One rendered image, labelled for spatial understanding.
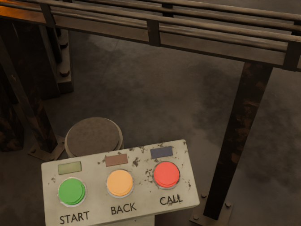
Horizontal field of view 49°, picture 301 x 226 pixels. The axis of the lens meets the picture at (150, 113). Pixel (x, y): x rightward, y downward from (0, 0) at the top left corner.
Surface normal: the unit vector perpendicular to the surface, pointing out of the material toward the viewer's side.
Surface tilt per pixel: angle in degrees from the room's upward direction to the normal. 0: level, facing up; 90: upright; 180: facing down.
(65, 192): 20
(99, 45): 0
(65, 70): 0
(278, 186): 1
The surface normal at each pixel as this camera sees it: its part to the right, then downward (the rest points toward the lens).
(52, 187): 0.06, -0.35
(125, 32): -0.11, -0.67
